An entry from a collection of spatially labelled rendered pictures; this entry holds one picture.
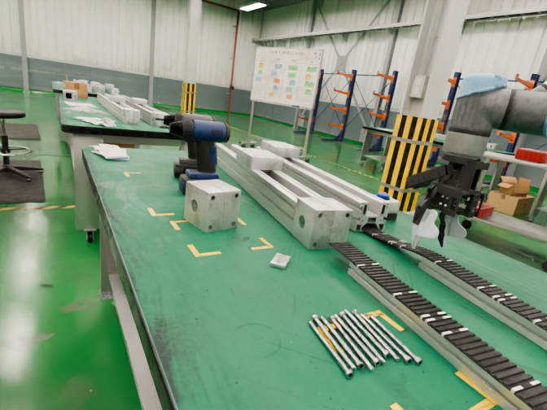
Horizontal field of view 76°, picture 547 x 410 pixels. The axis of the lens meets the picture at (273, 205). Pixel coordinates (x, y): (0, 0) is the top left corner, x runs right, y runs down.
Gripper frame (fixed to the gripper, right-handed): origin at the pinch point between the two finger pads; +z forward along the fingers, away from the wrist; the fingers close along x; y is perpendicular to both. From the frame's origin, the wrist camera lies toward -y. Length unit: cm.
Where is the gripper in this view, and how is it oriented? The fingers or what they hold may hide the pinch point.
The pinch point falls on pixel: (426, 242)
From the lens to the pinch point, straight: 85.3
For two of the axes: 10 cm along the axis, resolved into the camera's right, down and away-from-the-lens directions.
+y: 3.9, 3.3, -8.6
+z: -1.4, 9.5, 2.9
